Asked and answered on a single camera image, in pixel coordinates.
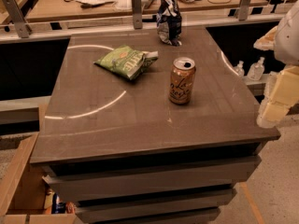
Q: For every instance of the clear sanitizer bottle left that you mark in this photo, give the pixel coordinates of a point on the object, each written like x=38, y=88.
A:
x=239, y=69

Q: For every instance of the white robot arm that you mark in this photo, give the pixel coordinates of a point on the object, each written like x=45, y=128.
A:
x=286, y=49

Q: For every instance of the metal bracket right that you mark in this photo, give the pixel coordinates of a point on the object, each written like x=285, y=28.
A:
x=243, y=10

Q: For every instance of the metal bracket middle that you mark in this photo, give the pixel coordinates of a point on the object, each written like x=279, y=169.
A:
x=137, y=13

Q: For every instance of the blue crumpled chip bag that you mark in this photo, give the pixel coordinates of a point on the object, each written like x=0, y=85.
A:
x=169, y=21

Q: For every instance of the cardboard box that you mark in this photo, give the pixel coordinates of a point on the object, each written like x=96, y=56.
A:
x=22, y=191

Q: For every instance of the clear sanitizer bottle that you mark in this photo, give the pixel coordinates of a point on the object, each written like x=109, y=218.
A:
x=239, y=69
x=256, y=70

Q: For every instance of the items inside cardboard box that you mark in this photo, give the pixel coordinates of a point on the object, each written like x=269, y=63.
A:
x=55, y=205

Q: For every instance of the grey drawer cabinet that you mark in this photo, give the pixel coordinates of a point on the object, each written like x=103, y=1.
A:
x=123, y=153

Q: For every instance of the metal bracket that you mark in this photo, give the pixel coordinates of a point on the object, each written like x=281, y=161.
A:
x=20, y=24
x=243, y=10
x=137, y=13

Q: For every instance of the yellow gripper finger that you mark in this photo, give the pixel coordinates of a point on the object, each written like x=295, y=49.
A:
x=267, y=41
x=281, y=93

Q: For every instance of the green chip bag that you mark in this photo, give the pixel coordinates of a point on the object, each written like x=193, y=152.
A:
x=127, y=62

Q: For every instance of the clear sanitizer bottle right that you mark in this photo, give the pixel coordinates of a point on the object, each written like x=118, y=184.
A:
x=256, y=70

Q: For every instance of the metal bracket left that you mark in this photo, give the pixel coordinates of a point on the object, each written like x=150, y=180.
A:
x=20, y=24

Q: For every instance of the orange LaCroix soda can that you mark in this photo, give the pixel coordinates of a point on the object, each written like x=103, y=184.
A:
x=181, y=80

